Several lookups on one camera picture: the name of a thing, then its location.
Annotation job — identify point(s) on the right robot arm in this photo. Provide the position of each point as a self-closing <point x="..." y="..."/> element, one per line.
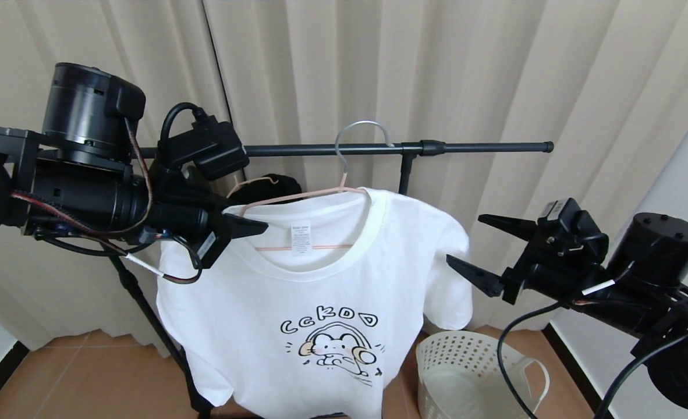
<point x="658" y="256"/>

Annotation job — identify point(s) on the white laundry basket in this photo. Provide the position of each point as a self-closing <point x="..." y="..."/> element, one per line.
<point x="466" y="384"/>

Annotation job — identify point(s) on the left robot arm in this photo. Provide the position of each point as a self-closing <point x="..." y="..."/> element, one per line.
<point x="88" y="110"/>

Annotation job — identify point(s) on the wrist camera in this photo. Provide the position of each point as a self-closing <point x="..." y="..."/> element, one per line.
<point x="210" y="148"/>
<point x="571" y="233"/>

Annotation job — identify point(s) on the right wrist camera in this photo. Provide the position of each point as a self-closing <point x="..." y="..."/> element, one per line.
<point x="571" y="233"/>

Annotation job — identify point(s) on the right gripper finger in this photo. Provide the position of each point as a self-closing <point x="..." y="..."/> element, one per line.
<point x="478" y="276"/>
<point x="510" y="227"/>

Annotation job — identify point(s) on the white printed t-shirt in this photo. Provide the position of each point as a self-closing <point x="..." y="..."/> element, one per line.
<point x="321" y="291"/>

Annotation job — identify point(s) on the beige curtain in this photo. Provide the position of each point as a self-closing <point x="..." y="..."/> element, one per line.
<point x="495" y="70"/>

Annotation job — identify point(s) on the black shorts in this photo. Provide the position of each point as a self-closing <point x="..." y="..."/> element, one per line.
<point x="280" y="186"/>

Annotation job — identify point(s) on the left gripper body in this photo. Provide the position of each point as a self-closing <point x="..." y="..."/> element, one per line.
<point x="187" y="224"/>

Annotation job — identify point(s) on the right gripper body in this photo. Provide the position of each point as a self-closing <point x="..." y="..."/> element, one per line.
<point x="542" y="282"/>

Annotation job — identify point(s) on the pink clothes hanger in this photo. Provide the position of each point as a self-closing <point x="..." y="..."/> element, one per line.
<point x="262" y="179"/>
<point x="297" y="198"/>

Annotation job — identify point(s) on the black clothes rack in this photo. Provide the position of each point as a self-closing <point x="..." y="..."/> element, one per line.
<point x="483" y="146"/>

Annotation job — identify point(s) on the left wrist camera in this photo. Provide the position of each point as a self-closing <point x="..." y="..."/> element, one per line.
<point x="210" y="148"/>

